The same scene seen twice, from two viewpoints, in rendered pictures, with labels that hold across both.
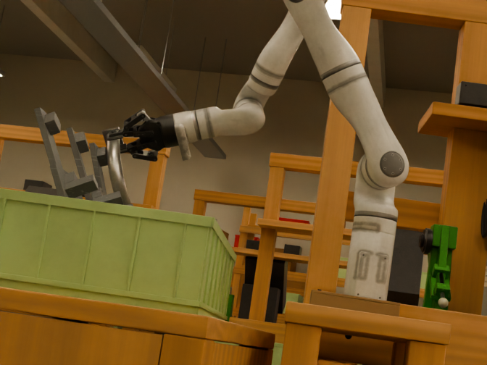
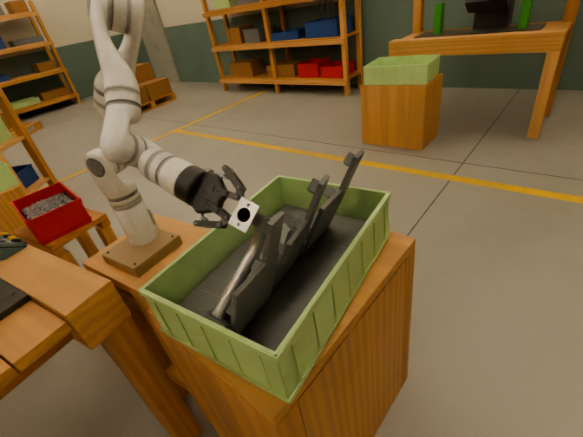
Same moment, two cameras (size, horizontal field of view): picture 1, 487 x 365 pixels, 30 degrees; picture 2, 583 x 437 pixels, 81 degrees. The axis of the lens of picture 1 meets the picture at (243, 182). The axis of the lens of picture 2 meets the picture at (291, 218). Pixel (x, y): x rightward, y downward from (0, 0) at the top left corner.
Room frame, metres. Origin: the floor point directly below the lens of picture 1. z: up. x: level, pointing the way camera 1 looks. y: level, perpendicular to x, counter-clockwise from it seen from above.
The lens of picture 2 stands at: (2.46, 0.67, 1.50)
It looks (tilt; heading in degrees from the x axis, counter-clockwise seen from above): 33 degrees down; 214
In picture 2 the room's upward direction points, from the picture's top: 11 degrees counter-clockwise
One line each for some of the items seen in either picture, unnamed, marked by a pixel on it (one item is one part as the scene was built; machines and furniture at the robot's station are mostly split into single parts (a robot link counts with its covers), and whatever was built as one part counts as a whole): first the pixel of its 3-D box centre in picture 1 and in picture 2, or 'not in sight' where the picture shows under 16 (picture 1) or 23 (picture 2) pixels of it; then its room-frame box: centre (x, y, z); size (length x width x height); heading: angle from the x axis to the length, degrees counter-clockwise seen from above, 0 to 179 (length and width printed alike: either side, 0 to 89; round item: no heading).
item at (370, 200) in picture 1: (380, 186); (112, 172); (1.92, -0.29, 1.13); 0.09 x 0.09 x 0.17; 11
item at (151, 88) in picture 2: not in sight; (134, 88); (-2.24, -5.56, 0.37); 1.20 x 0.80 x 0.74; 177
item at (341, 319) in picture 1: (361, 325); (150, 250); (1.93, -0.29, 0.83); 0.32 x 0.32 x 0.04; 85
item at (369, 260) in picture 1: (369, 258); (134, 217); (1.92, -0.29, 0.97); 0.09 x 0.09 x 0.17; 1
